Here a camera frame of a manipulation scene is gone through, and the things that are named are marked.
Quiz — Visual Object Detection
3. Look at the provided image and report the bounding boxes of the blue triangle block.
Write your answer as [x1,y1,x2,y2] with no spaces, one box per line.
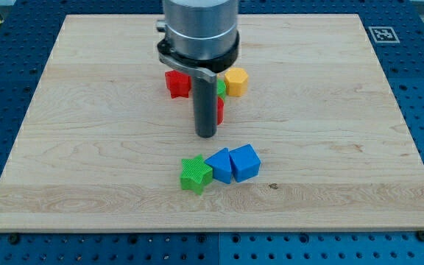
[205,148,232,184]

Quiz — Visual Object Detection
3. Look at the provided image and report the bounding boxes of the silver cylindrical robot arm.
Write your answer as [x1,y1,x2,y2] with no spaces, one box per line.
[156,0,240,138]

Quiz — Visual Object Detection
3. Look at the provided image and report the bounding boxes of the blue cube block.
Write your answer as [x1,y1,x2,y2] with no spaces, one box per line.
[229,144,261,183]

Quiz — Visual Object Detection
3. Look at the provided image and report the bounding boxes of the green star block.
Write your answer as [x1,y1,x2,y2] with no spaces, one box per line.
[180,154,213,195]

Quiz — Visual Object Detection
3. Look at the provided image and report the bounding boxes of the green circle block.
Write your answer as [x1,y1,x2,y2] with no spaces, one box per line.
[216,79,227,102]

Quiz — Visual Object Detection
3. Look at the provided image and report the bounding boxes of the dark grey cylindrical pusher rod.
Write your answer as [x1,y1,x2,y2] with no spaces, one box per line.
[191,77,217,138]

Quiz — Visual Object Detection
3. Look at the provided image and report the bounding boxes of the yellow hexagon block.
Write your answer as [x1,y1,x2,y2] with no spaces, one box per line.
[225,68,249,97]

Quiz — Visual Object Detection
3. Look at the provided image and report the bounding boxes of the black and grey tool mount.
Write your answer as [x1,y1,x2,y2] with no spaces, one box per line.
[156,20,240,82]

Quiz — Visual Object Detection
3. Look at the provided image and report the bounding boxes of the light wooden board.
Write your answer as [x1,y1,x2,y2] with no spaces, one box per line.
[0,14,424,233]

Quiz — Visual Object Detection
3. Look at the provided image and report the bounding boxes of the white fiducial marker tag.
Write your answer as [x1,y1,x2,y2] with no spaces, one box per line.
[369,26,400,43]

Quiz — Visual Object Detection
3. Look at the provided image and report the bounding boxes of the red circle block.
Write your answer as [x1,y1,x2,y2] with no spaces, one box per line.
[217,96,225,124]

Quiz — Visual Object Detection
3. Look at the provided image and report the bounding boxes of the red star block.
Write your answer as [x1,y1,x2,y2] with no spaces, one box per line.
[165,70,191,99]

